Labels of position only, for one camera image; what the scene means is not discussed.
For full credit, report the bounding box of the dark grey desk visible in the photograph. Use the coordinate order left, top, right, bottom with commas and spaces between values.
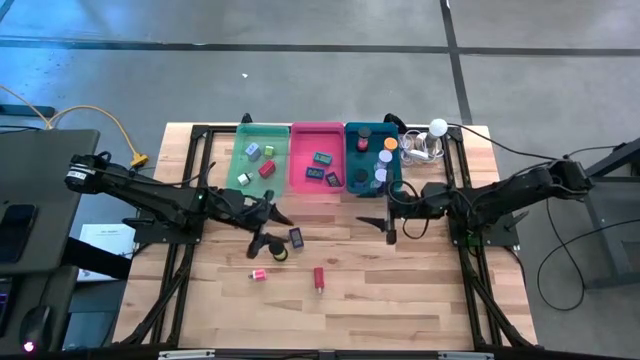
0, 128, 101, 276

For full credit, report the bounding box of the black smartphone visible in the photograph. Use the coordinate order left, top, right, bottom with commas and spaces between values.
0, 203, 39, 265

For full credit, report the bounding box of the white booklet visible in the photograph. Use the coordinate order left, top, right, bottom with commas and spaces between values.
69, 223, 137, 284

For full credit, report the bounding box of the thin black cable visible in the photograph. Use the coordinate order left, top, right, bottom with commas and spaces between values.
446, 121, 569, 161

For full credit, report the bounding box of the black aluminium table frame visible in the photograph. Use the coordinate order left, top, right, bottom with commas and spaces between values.
112, 122, 539, 351

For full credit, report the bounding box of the white light bulb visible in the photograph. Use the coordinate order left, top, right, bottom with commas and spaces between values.
422, 117, 450, 151

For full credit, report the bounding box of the yellow cable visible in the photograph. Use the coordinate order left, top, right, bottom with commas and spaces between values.
0, 83, 150, 169

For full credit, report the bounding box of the white coiled cable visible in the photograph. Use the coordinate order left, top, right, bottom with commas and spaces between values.
398, 128, 446, 167

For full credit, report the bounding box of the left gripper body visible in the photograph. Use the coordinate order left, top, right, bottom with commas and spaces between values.
222, 189, 275, 260

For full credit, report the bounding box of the black power strip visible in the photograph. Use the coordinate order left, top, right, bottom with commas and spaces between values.
0, 103, 57, 119

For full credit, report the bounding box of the black computer mouse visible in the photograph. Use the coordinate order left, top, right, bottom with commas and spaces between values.
19, 304, 54, 351

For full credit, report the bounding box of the black bar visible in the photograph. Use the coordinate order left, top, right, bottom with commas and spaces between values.
63, 237, 134, 281

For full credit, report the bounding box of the black capped yellow sand hourglass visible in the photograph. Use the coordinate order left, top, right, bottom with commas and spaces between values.
268, 241, 290, 263

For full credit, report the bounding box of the green plastic bin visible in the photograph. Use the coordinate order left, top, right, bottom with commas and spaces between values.
228, 123, 291, 197

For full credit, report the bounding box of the silver bracket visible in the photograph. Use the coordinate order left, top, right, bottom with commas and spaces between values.
158, 349, 216, 360
438, 351, 495, 360

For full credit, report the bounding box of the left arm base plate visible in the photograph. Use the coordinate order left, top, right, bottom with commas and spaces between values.
122, 214, 206, 246

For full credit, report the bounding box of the grey metal table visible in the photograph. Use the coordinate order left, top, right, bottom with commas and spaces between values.
552, 137, 640, 291

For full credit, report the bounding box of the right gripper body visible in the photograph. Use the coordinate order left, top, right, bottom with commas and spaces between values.
385, 183, 449, 246

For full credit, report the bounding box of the black floor cable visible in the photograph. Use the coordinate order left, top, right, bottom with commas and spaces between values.
535, 144, 640, 312

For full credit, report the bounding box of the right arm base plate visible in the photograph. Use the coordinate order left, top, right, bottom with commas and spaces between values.
449, 212, 530, 249

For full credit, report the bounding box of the pink plastic bin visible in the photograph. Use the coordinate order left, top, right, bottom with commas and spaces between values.
288, 122, 347, 195

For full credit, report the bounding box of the teal plastic bin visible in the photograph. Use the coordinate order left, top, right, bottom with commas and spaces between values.
343, 121, 404, 195

